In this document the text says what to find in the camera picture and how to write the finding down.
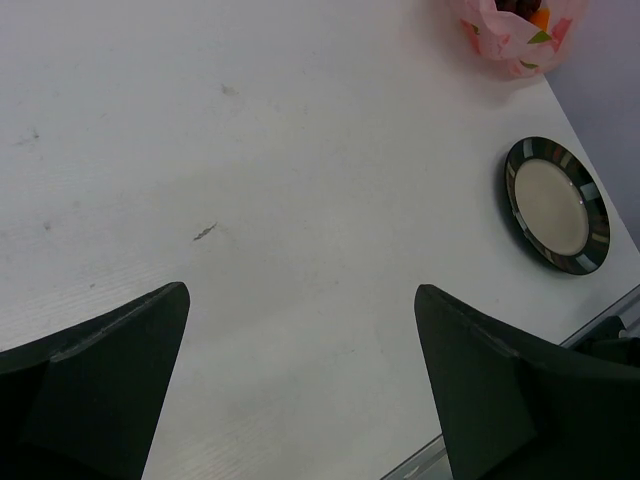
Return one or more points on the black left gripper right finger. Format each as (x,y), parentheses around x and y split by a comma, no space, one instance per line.
(514,406)

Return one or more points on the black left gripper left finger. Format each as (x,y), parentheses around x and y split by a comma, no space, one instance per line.
(84,402)

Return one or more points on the pink floral plastic bag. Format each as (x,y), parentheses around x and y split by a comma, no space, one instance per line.
(513,42)

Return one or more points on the orange fake fruit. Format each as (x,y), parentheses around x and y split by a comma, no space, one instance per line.
(540,18)

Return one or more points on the dark red fake grapes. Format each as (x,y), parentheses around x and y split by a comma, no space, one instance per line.
(522,8)

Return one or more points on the dark rimmed beige plate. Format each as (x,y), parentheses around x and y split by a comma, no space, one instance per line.
(557,205)

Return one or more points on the aluminium table frame rail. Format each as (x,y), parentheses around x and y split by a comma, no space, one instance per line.
(621,319)

